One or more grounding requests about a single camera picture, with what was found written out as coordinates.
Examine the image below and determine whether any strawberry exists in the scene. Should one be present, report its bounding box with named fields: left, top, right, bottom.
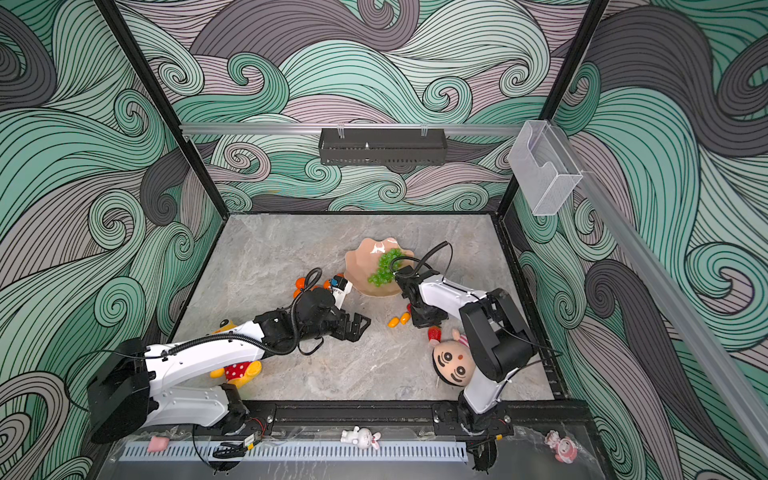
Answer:
left=427, top=326, right=442, bottom=344

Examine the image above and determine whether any pink fruit bowl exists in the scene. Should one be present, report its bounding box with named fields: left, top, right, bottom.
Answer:
left=344, top=238, right=413, bottom=298

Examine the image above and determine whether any green grape bunch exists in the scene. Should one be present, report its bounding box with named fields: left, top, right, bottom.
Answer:
left=367, top=248, right=404, bottom=287

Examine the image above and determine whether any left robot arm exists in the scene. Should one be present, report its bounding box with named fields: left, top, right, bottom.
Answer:
left=87, top=268, right=371, bottom=444

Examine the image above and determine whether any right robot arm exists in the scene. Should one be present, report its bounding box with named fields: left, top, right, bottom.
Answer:
left=387, top=241, right=560, bottom=432

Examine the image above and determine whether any pig-face plush doll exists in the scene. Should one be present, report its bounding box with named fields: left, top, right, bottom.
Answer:
left=430, top=329, right=476, bottom=387

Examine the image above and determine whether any white bunny figurine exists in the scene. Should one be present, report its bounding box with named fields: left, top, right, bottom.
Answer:
left=340, top=426, right=381, bottom=450

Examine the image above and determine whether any yellow plush toy red dress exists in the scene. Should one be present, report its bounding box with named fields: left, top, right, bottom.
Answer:
left=208, top=319, right=264, bottom=390

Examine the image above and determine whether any pink pig figurine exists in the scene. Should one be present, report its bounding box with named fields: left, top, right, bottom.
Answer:
left=545, top=430, right=579, bottom=464

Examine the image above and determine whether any small pink eraser toy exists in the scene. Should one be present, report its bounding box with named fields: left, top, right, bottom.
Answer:
left=146, top=436, right=170, bottom=453

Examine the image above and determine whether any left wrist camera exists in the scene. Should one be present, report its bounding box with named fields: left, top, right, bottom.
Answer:
left=330, top=274, right=353, bottom=309

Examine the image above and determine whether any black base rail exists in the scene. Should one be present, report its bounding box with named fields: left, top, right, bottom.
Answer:
left=195, top=400, right=592, bottom=437

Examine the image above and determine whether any white slotted cable duct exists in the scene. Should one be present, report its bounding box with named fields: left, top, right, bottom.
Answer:
left=117, top=441, right=469, bottom=463

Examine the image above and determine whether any black wall tray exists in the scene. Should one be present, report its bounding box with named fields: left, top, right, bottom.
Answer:
left=318, top=129, right=448, bottom=169

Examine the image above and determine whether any clear plastic wall bin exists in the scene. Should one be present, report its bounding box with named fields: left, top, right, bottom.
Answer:
left=507, top=120, right=583, bottom=217

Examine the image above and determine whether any aluminium rail back wall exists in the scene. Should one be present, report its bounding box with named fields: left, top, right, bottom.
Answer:
left=179, top=122, right=522, bottom=137

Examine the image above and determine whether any aluminium rail wall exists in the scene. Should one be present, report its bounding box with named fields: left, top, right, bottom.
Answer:
left=179, top=122, right=522, bottom=137
left=548, top=122, right=768, bottom=457

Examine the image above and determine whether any aluminium rail right wall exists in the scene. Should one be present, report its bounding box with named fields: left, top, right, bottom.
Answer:
left=548, top=122, right=768, bottom=457

